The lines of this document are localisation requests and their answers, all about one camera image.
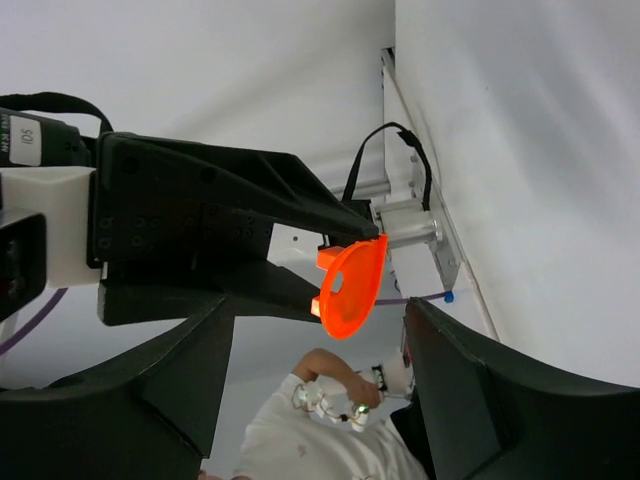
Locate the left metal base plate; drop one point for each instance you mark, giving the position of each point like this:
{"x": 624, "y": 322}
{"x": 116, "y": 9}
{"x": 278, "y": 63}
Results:
{"x": 422, "y": 246}

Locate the orange round lego piece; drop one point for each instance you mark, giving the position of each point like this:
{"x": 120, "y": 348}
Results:
{"x": 353, "y": 276}

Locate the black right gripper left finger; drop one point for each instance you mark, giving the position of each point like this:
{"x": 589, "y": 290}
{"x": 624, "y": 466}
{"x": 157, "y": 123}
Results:
{"x": 148, "y": 413}

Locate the person in white shirt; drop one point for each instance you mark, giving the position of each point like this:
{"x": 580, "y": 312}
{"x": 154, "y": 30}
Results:
{"x": 283, "y": 441}

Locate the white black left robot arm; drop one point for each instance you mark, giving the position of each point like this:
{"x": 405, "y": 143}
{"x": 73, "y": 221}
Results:
{"x": 56, "y": 130}

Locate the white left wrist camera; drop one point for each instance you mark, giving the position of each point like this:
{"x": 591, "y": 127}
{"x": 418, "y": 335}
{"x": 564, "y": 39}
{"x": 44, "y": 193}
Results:
{"x": 44, "y": 232}

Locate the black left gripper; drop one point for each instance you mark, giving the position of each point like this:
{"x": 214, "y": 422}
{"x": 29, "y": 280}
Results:
{"x": 183, "y": 224}

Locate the operator hand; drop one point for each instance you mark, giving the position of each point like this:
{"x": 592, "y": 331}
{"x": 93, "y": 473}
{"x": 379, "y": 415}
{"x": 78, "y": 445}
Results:
{"x": 362, "y": 392}

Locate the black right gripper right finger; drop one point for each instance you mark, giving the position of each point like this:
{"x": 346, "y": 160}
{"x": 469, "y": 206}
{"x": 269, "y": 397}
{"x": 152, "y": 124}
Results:
{"x": 492, "y": 412}

